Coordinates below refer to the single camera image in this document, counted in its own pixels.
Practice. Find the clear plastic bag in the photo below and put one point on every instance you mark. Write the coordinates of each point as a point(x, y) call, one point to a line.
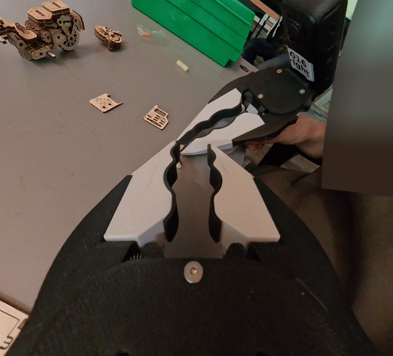
point(157, 34)

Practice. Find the person's right forearm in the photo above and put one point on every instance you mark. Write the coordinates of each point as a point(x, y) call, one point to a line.
point(313, 138)

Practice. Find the small tan piece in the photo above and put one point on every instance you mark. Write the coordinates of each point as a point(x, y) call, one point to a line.
point(146, 33)

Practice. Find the large wooden model motorcycle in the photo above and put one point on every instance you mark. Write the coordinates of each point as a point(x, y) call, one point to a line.
point(46, 31)

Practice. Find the white wax cylinder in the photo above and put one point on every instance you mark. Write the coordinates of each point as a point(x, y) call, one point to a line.
point(182, 65)

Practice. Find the wooden piece with round cutouts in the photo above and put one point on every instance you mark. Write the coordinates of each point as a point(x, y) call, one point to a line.
point(105, 103)

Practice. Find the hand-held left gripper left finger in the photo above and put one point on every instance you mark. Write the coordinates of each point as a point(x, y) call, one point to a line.
point(138, 202)

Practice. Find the pale laser-cut parts sheet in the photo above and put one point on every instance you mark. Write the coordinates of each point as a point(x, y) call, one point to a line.
point(10, 322)

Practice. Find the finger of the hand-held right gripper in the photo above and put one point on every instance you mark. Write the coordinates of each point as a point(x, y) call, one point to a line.
point(221, 104)
point(236, 130)

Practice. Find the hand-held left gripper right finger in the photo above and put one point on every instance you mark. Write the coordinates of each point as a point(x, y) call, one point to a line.
point(242, 202)

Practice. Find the small wooden model part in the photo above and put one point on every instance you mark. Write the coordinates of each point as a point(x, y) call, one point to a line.
point(108, 37)

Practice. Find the green plastic bin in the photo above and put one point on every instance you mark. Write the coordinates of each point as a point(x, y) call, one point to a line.
point(190, 9)

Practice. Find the grey desk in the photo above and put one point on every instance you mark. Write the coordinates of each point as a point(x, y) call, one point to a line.
point(61, 162)

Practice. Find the wooden piece with slot cutouts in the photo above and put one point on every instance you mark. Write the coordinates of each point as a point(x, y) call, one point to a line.
point(156, 116)

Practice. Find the person's right hand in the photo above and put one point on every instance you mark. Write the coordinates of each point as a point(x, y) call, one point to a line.
point(282, 138)

